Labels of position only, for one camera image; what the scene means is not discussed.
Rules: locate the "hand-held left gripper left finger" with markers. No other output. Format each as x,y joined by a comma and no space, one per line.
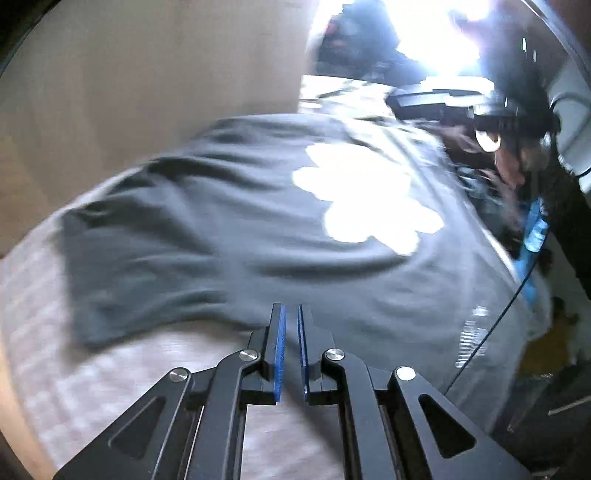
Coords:
280,350

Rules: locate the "yellow-brown cloth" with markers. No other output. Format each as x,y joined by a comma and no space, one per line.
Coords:
549,346

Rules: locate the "person's black jacket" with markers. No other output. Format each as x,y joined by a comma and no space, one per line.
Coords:
568,221

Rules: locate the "checked blanket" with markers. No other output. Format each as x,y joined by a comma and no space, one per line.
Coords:
115,383

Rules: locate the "grey daisy print shirt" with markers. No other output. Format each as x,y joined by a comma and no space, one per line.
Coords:
207,221

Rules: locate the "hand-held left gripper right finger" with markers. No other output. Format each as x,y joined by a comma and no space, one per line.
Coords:
302,350

